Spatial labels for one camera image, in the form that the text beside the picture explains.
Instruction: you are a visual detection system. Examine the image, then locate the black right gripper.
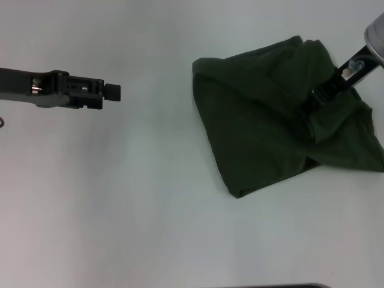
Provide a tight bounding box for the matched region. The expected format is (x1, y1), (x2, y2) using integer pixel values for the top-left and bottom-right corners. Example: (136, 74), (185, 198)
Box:
(301, 44), (379, 113)

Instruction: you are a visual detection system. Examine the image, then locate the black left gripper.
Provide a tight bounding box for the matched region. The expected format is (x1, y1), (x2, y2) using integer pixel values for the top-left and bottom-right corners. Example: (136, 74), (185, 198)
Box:
(0, 67), (122, 110)

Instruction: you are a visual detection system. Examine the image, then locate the dark green FREE t-shirt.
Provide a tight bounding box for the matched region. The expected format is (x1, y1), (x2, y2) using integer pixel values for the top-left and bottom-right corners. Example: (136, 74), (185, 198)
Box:
(191, 35), (384, 200)

